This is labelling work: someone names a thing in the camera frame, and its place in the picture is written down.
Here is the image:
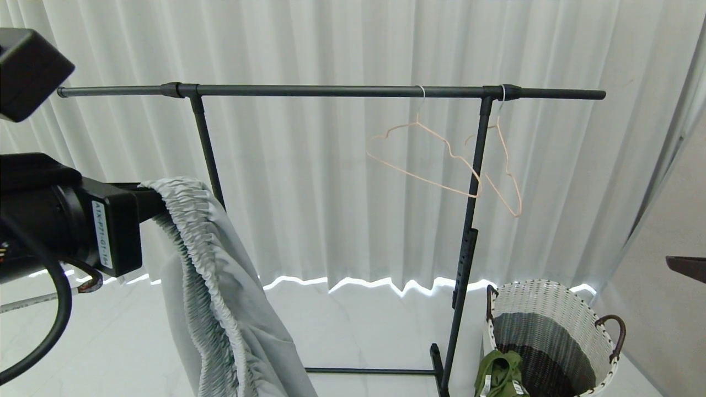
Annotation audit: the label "pale grey shorts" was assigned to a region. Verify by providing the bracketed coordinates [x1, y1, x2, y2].
[141, 176, 319, 397]

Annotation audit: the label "black clothes rack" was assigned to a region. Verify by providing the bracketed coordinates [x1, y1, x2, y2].
[57, 83, 606, 397]

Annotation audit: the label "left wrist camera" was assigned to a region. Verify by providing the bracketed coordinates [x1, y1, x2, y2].
[0, 28, 76, 123]

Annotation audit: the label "green garment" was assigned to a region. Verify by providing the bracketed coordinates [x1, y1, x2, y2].
[474, 350, 530, 397]

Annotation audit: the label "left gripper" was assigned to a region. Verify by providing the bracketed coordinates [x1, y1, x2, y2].
[0, 153, 143, 285]

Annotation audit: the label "pink clothes hanger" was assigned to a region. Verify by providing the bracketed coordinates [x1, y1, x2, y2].
[464, 85, 522, 218]
[366, 85, 483, 199]

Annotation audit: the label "white laundry basket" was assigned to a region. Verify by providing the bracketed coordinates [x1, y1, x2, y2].
[483, 279, 627, 397]

